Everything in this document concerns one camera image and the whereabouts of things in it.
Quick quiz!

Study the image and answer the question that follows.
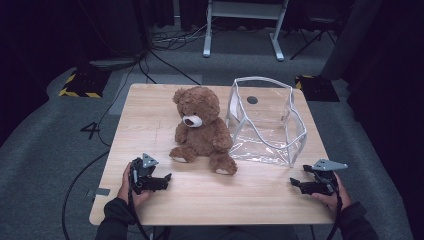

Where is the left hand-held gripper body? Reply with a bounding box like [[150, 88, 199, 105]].
[[129, 152, 160, 196]]

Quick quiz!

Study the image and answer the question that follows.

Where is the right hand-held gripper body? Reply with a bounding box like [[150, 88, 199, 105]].
[[310, 158, 349, 196]]

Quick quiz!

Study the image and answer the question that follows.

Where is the clear plastic container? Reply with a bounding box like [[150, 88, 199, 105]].
[[225, 76, 308, 169]]

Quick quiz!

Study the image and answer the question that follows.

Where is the brown teddy bear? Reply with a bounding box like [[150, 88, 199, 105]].
[[168, 85, 239, 176]]

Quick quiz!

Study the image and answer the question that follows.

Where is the person's left hand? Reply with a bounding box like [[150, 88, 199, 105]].
[[116, 162, 155, 210]]

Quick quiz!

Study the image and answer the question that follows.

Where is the person's right hand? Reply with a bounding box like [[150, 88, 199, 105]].
[[311, 173, 353, 215]]

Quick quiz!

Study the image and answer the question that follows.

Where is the grey tape strip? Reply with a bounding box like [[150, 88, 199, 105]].
[[84, 187, 112, 198]]

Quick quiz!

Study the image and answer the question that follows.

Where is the black yellow striped floor plate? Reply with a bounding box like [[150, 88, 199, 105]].
[[294, 74, 341, 103], [58, 68, 112, 99]]

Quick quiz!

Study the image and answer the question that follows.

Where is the person's dark lap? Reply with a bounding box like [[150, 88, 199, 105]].
[[151, 224, 299, 240]]

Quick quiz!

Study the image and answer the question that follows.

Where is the black tripod stand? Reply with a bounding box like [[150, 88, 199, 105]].
[[288, 16, 338, 62]]

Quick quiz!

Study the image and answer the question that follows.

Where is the right hand-held gripper black cable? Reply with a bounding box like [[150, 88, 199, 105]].
[[328, 170, 345, 240]]

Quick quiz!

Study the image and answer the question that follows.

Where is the hand-held gripper black cable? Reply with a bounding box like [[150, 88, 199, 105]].
[[328, 170, 345, 240], [127, 168, 153, 240]]

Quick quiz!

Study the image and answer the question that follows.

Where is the left hand-held gripper black cable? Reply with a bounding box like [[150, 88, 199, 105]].
[[127, 168, 153, 240]]

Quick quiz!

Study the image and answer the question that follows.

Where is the thin black floor cable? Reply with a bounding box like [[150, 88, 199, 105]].
[[95, 63, 138, 148]]

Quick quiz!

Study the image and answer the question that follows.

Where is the long black floor cable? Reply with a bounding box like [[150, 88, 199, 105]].
[[61, 149, 112, 240]]

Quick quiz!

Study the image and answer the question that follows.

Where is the bundle of floor cables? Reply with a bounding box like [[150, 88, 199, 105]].
[[138, 16, 218, 86]]

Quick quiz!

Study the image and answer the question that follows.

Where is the white metal desk frame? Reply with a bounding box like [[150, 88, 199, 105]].
[[202, 0, 290, 62]]

